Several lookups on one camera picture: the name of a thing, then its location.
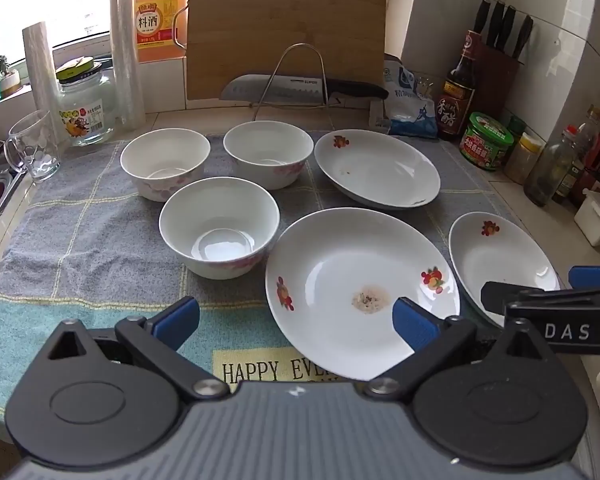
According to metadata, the tall stack of plastic cups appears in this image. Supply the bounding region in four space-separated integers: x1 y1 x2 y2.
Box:
109 0 147 129

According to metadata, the clear glass bottle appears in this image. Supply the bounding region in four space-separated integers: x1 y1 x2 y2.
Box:
523 125 581 208

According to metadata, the clear glass mug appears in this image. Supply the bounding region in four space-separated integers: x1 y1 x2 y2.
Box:
4 110 61 184

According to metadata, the bamboo cutting board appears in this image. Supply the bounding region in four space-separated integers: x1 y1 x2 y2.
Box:
186 0 387 102

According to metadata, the metal wire rack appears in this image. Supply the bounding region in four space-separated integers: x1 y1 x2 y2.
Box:
250 43 339 129

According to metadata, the white and blue salt bag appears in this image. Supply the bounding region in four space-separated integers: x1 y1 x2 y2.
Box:
369 54 440 140

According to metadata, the green sauce tub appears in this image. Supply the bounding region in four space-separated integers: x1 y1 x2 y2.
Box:
461 111 515 171

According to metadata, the dark vinegar bottle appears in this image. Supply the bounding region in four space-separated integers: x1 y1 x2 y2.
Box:
437 30 484 142

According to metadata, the yellow-lidded spice jar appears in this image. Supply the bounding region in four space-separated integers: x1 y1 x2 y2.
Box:
504 132 546 186

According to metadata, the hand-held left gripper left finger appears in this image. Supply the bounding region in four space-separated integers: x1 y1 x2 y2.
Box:
46 296 231 403

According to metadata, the green-lidded spice jar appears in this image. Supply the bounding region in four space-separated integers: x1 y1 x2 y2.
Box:
505 115 527 151

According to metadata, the grey checked dish mat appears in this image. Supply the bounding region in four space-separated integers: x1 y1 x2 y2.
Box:
0 132 528 418

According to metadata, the steel sink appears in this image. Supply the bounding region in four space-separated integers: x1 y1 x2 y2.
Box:
0 144 27 261

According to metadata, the white bowl with pink flowers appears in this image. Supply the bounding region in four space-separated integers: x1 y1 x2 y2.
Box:
159 177 281 279
223 121 315 191
120 128 211 203

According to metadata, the white plate with red flowers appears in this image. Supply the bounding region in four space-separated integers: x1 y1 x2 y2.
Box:
448 211 561 328
265 207 461 381
314 130 441 210

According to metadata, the small potted figurine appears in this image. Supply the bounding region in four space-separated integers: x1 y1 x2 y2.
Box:
0 55 22 99

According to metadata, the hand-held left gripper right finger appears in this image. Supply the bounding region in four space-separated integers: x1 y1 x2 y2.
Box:
364 296 551 403

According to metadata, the oil bottle with green label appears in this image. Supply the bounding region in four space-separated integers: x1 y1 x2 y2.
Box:
555 105 600 202

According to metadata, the orange cooking wine bottle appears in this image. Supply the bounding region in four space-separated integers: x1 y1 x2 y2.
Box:
135 0 191 65

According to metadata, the black-handled block knife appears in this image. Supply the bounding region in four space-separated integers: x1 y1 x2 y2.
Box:
486 1 506 51
472 0 492 36
497 6 517 54

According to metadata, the glass jar with black lid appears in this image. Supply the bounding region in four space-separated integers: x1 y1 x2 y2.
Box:
56 57 117 147

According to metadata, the dark red knife block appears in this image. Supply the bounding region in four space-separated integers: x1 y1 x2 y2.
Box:
472 44 524 122

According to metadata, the black-handled kitchen knife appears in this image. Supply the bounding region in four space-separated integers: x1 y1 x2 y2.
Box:
219 74 390 104

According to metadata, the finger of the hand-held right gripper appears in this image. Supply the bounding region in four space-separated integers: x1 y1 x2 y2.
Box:
568 265 600 292
481 281 562 317

